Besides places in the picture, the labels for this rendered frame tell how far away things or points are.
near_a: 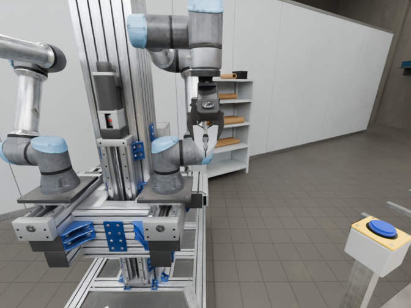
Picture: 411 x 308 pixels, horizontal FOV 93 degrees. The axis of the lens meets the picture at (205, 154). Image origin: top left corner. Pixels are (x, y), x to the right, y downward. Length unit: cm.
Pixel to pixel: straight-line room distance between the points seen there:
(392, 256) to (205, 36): 54
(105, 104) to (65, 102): 188
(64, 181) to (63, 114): 183
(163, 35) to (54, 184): 77
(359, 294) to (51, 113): 283
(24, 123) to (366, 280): 125
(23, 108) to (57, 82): 167
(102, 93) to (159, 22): 47
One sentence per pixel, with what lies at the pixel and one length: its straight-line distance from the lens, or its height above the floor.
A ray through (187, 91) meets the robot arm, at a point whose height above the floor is 145.
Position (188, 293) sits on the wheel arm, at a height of 86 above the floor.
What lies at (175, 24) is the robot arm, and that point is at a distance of 57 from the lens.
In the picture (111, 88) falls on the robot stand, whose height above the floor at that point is 147.
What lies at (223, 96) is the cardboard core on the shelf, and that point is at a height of 131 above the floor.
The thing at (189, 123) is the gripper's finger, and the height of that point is 140.
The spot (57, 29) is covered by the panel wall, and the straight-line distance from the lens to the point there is 285.
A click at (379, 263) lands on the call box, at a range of 52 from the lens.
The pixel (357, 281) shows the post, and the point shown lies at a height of 109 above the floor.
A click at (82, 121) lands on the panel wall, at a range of 283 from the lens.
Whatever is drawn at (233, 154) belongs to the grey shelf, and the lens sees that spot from 375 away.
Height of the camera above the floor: 149
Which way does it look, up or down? 20 degrees down
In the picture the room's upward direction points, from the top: straight up
